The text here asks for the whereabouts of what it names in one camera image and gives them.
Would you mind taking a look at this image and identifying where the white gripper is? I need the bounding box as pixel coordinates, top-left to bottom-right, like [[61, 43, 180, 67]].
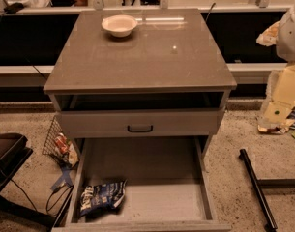
[[264, 64, 295, 124]]

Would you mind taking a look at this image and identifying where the blue chip bag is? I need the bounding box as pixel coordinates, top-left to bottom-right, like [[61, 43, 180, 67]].
[[79, 181, 126, 217]]

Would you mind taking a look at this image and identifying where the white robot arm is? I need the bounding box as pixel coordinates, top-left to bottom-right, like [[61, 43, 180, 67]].
[[264, 3, 295, 124]]

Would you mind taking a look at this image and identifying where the grey drawer cabinet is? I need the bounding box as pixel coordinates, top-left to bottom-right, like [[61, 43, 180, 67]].
[[44, 9, 236, 150]]

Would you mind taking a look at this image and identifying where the open grey drawer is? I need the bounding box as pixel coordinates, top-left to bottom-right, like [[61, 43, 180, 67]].
[[52, 136, 231, 232]]

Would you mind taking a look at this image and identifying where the black metal stand leg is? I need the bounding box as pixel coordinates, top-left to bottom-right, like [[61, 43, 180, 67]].
[[239, 149, 295, 232]]

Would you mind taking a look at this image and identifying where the white bowl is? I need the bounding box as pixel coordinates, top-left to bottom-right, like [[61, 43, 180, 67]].
[[102, 14, 138, 38]]

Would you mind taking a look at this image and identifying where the red soda can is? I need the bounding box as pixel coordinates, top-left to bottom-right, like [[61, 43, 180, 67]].
[[54, 133, 69, 155]]

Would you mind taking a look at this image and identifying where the blue tape cross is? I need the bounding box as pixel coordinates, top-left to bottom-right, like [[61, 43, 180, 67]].
[[50, 167, 73, 191]]

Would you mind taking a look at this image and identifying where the black chair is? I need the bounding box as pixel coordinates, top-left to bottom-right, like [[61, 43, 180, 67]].
[[0, 133, 54, 229]]

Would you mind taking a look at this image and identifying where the closed drawer with black handle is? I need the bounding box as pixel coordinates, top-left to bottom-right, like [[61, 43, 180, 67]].
[[56, 108, 224, 138]]

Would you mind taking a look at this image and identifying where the wire mesh basket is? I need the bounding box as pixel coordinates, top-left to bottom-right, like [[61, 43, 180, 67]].
[[42, 118, 72, 168]]

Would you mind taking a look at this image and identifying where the black cable on floor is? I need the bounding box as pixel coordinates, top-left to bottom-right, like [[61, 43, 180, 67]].
[[11, 177, 74, 216]]

